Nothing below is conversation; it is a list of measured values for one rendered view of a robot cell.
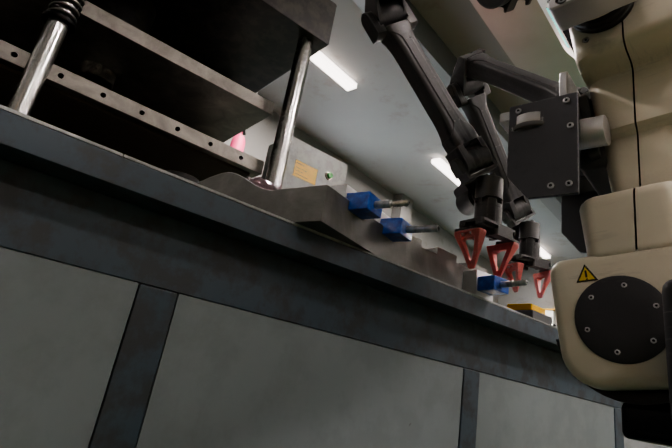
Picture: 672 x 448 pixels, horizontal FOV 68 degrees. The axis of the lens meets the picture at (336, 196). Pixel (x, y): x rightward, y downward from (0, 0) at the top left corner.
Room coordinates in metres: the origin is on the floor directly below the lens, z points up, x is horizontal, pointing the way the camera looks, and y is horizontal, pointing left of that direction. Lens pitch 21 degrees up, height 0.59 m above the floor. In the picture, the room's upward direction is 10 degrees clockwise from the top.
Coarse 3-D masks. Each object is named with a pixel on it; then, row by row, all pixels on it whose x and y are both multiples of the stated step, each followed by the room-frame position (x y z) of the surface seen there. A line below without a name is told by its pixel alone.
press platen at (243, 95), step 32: (0, 0) 1.24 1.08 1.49; (32, 0) 1.21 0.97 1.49; (0, 32) 1.41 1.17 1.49; (32, 32) 1.37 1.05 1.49; (96, 32) 1.31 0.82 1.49; (128, 32) 1.31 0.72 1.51; (64, 64) 1.53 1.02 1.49; (128, 64) 1.46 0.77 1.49; (160, 64) 1.43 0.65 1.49; (192, 64) 1.44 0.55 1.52; (128, 96) 1.68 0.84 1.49; (160, 96) 1.64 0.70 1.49; (192, 96) 1.60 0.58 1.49; (224, 96) 1.56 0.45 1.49; (256, 96) 1.59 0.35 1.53; (224, 128) 1.81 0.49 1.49
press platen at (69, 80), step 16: (0, 48) 1.13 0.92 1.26; (16, 48) 1.15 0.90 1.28; (16, 64) 1.15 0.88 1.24; (48, 80) 1.21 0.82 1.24; (64, 80) 1.22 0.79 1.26; (80, 80) 1.24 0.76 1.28; (80, 96) 1.27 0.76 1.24; (96, 96) 1.27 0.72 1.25; (112, 96) 1.30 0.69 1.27; (112, 112) 1.33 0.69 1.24; (128, 112) 1.33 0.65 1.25; (144, 112) 1.35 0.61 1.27; (160, 128) 1.39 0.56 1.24; (176, 128) 1.43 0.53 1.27; (192, 128) 1.44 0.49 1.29; (192, 144) 1.46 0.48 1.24; (208, 144) 1.48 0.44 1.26; (224, 144) 1.51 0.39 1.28; (224, 160) 1.54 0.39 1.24; (240, 160) 1.55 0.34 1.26; (256, 160) 1.59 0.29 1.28
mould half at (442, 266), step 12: (420, 240) 0.93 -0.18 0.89; (408, 252) 0.91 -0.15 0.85; (420, 252) 0.93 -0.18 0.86; (432, 252) 0.95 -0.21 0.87; (444, 252) 0.97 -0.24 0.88; (408, 264) 0.91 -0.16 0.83; (420, 264) 0.93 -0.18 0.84; (432, 264) 0.95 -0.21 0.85; (444, 264) 0.97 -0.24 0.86; (456, 264) 1.00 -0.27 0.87; (432, 276) 0.95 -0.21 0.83; (444, 276) 0.97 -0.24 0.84; (456, 276) 1.00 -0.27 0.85
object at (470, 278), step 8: (464, 272) 0.97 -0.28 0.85; (472, 272) 0.95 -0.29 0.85; (480, 272) 0.95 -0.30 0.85; (464, 280) 0.97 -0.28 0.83; (472, 280) 0.95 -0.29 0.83; (480, 280) 0.94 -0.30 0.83; (488, 280) 0.92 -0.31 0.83; (496, 280) 0.91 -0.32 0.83; (504, 280) 0.93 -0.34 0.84; (512, 280) 0.90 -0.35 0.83; (520, 280) 0.88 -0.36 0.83; (464, 288) 0.97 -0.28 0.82; (472, 288) 0.95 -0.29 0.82; (480, 288) 0.94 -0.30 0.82; (488, 288) 0.92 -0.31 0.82; (496, 288) 0.91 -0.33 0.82; (504, 288) 0.93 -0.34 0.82; (480, 296) 0.95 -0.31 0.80; (488, 296) 0.96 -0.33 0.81
